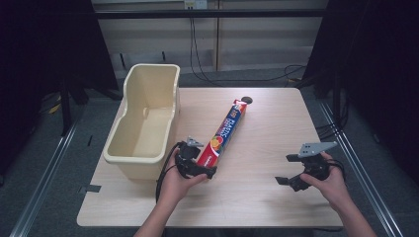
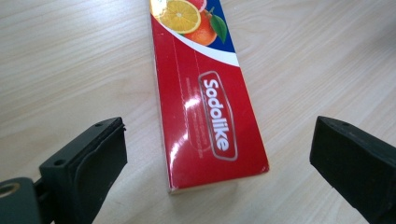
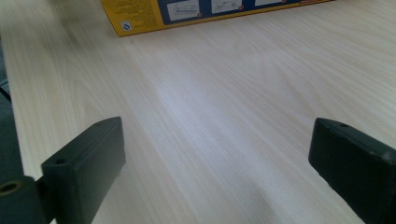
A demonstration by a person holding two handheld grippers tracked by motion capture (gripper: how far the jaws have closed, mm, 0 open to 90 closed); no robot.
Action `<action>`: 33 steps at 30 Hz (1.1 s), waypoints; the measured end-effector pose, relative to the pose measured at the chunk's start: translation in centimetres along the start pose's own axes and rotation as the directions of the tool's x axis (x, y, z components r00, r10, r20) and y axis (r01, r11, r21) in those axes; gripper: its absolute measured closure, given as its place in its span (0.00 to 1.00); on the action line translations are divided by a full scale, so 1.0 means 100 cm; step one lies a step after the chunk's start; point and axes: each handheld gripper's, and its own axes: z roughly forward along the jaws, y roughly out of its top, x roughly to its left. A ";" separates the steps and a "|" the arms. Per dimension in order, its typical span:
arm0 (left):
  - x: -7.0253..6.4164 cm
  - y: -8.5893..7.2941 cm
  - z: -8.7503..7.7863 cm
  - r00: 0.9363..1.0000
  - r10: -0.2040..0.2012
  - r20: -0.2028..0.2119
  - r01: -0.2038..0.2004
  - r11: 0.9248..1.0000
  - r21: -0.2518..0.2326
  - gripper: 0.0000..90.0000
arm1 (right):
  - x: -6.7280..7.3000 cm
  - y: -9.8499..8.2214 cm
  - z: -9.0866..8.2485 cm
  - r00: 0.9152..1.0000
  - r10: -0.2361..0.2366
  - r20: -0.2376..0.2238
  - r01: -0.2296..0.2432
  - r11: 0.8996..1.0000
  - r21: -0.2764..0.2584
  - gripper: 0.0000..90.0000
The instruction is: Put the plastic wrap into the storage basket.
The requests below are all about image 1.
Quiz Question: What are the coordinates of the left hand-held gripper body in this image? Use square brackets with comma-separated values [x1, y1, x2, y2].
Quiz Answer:
[174, 136, 206, 180]

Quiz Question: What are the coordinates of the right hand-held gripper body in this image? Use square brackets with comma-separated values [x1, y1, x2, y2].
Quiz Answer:
[296, 141, 339, 182]

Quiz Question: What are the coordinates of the long plastic wrap box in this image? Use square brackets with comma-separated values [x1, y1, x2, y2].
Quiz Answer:
[196, 99, 248, 169]

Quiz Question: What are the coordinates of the cream plastic bin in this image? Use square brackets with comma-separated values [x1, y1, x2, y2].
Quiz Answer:
[103, 63, 182, 181]

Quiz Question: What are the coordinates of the person's right hand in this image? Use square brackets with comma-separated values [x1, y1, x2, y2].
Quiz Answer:
[299, 151, 353, 211]

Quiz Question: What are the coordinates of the person's left hand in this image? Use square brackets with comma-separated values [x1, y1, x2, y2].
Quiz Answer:
[160, 148, 210, 206]

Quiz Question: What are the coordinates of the black tape strip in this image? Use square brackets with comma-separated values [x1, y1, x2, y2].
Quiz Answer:
[78, 184, 102, 195]

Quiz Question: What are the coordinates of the black metal stand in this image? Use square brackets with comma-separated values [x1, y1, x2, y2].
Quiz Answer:
[57, 58, 123, 137]

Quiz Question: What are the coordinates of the black horizontal metal bar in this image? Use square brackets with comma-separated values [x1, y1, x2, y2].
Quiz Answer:
[94, 9, 327, 20]

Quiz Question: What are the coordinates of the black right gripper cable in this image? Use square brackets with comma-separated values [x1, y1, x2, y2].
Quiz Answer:
[324, 157, 346, 182]

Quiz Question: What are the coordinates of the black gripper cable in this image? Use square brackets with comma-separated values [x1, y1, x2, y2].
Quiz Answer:
[324, 157, 346, 182]
[155, 141, 184, 203]

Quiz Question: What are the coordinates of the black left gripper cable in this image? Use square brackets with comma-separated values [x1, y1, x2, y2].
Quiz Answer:
[155, 141, 184, 203]

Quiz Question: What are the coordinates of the aluminium floor rail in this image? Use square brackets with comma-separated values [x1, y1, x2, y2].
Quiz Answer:
[318, 100, 404, 237]
[9, 122, 80, 237]

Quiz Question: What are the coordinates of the black hanging wall cable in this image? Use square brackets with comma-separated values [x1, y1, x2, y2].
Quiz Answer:
[189, 17, 218, 86]

